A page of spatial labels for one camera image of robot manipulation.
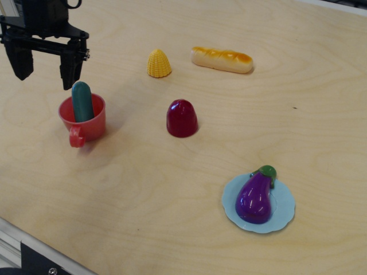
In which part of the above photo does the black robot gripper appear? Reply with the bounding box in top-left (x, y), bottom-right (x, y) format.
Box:
top-left (1, 1), bottom-right (89, 90)

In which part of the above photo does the green toy cucumber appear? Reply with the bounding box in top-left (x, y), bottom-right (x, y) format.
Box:
top-left (72, 81), bottom-right (94, 123)

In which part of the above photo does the red plastic toy cup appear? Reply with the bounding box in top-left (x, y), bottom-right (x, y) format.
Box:
top-left (58, 93), bottom-right (107, 148)

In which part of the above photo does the yellow toy corn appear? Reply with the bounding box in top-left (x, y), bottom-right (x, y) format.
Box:
top-left (147, 49), bottom-right (172, 78)

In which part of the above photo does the dark red toy dome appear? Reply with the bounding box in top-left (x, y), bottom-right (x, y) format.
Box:
top-left (166, 99), bottom-right (198, 138)

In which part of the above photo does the toy bread loaf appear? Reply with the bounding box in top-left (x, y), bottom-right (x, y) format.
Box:
top-left (190, 46), bottom-right (253, 74)

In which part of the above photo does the purple toy eggplant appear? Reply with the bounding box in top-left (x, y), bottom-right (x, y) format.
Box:
top-left (235, 165), bottom-right (277, 224)

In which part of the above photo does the light blue toy plate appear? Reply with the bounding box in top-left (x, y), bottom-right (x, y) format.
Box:
top-left (222, 173), bottom-right (295, 234)

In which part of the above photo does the black corner bracket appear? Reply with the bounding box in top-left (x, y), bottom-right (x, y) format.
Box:
top-left (21, 242), bottom-right (72, 274)

